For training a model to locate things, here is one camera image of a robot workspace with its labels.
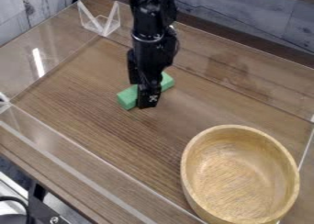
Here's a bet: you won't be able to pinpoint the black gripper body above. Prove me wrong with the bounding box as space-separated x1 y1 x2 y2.
131 31 179 83

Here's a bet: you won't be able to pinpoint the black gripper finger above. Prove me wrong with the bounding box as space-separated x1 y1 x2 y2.
137 82 162 109
127 49 141 84

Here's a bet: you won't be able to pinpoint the green rectangular block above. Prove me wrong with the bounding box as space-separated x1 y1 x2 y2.
117 72 175 110

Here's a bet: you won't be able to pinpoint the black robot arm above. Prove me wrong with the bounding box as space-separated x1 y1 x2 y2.
127 0 179 108

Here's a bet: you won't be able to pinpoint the wooden bowl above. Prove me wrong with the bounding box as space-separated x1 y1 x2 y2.
181 125 301 224

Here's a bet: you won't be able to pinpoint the clear acrylic tray walls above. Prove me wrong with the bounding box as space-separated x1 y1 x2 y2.
0 7 314 224

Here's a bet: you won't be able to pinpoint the clear acrylic corner bracket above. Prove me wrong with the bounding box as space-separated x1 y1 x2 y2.
78 1 122 37

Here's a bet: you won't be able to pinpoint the black table frame leg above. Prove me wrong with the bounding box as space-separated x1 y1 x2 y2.
28 182 62 224

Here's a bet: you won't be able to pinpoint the black cable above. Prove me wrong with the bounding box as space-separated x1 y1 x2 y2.
0 194 30 211

